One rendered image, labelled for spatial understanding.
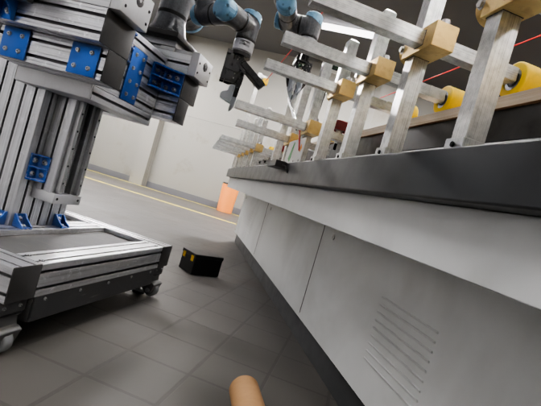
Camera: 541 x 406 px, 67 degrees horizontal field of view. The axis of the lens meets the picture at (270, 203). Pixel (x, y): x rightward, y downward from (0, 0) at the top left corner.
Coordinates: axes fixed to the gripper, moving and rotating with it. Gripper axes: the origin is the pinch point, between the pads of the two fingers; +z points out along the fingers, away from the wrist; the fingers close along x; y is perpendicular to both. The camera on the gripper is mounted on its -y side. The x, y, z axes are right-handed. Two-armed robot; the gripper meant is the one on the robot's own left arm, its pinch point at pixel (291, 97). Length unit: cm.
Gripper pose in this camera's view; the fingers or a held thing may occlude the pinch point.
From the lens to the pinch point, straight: 179.2
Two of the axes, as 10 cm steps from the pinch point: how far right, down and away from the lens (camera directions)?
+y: 1.9, 0.6, -9.8
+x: 9.4, 2.6, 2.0
